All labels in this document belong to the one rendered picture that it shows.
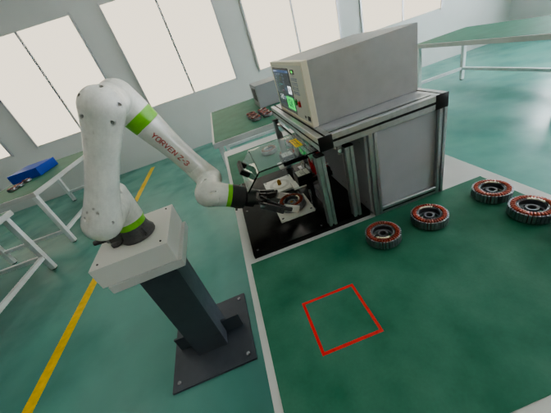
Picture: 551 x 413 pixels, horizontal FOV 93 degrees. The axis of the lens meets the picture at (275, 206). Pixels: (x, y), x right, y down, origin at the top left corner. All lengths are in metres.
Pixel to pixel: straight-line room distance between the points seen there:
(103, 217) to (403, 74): 1.10
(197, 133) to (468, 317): 5.51
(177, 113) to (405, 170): 5.13
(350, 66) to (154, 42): 5.00
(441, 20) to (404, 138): 6.58
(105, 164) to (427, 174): 1.09
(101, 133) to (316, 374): 0.85
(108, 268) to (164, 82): 4.77
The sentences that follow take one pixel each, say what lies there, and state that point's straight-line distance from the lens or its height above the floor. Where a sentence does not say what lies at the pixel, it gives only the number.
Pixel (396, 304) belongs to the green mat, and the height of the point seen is 0.75.
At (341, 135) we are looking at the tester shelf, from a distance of 0.85.
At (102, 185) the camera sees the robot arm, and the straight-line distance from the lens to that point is 1.00.
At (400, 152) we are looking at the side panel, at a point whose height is 0.97.
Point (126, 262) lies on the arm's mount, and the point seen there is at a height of 0.83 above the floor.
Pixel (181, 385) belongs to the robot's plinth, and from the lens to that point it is 1.79.
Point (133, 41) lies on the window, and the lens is 5.81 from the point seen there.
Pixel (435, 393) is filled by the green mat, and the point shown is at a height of 0.75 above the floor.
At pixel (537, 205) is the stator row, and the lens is 1.12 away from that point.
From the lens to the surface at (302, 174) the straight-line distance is 1.07.
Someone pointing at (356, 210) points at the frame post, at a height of 0.80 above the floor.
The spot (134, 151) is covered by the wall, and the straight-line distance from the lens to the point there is 6.11.
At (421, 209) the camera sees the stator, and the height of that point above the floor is 0.78.
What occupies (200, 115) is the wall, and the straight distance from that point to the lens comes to 5.76.
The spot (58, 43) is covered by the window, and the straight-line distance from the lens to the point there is 6.13.
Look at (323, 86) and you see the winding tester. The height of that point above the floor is 1.23.
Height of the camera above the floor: 1.39
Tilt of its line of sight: 31 degrees down
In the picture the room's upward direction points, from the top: 19 degrees counter-clockwise
